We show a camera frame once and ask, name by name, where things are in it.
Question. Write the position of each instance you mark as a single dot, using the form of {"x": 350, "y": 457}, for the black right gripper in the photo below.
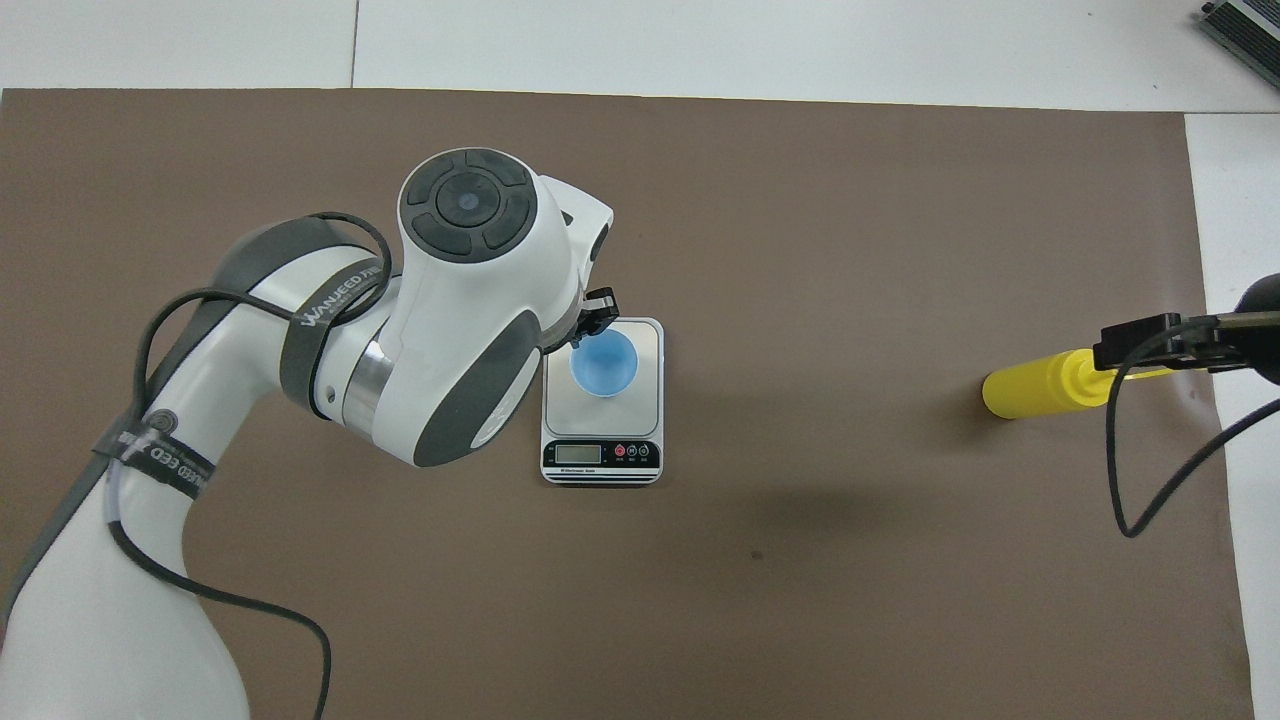
{"x": 1260, "y": 345}

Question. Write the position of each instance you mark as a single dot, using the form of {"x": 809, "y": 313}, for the light blue plastic cup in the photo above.
{"x": 605, "y": 365}

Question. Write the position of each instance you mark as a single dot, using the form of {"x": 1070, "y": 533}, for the silver digital kitchen scale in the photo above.
{"x": 640, "y": 410}

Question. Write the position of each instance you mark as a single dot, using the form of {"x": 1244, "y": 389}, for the yellow squeeze bottle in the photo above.
{"x": 1020, "y": 392}

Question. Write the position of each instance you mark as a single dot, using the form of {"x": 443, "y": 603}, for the grey ribbed metal box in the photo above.
{"x": 1250, "y": 25}

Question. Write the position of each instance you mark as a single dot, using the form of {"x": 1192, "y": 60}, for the brown paper table mat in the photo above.
{"x": 800, "y": 250}

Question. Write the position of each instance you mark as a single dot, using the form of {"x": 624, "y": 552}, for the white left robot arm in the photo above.
{"x": 450, "y": 340}

